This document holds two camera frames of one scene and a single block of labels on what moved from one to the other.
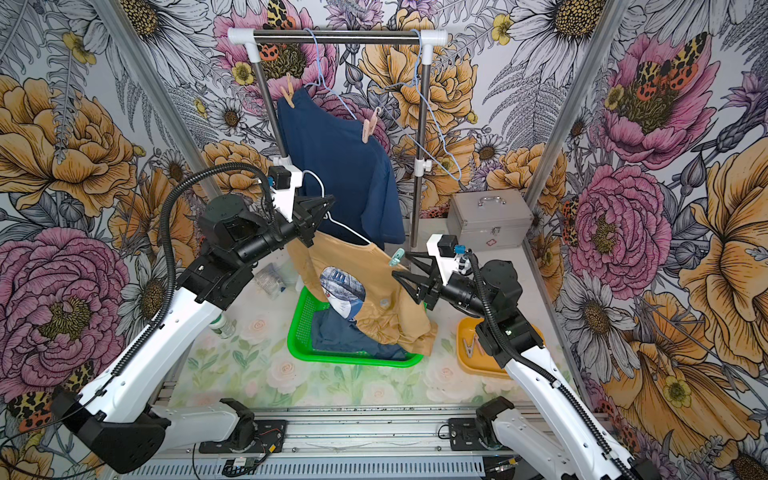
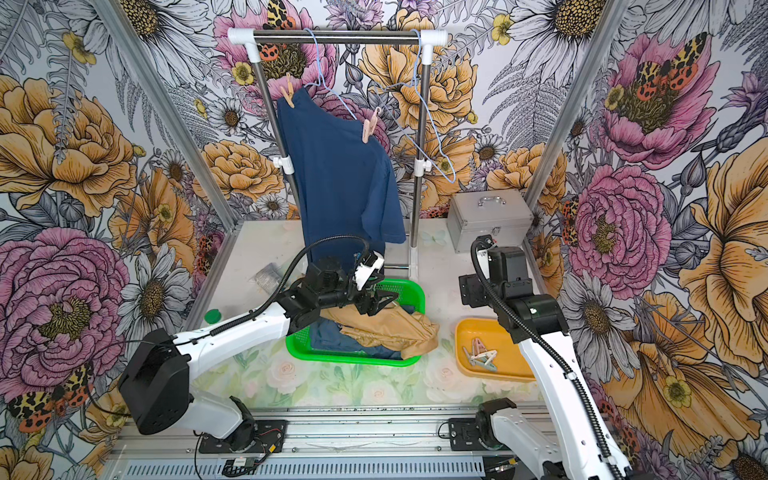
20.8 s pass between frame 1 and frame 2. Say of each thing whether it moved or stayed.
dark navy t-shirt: stayed
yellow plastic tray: stayed
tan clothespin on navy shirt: stayed
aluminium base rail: stayed
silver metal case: stayed
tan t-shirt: moved
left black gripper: moved
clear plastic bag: stayed
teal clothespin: moved
